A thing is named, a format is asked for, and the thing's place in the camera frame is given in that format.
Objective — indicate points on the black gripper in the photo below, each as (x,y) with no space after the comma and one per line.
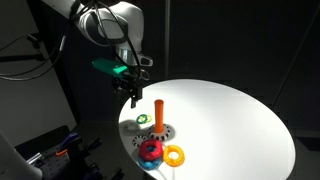
(125,82)

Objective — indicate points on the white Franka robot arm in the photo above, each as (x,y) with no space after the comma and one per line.
(128,20)

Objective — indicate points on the perforated metal breadboard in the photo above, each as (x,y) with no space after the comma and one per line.
(56,165)

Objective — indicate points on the white rounded housing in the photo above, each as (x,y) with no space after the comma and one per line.
(13,163)

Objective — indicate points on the orange post striped base stacker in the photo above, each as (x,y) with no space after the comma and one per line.
(159,116)

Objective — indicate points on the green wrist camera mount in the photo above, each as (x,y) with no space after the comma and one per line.
(108,66)

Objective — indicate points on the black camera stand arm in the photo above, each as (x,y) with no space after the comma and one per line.
(20,58)

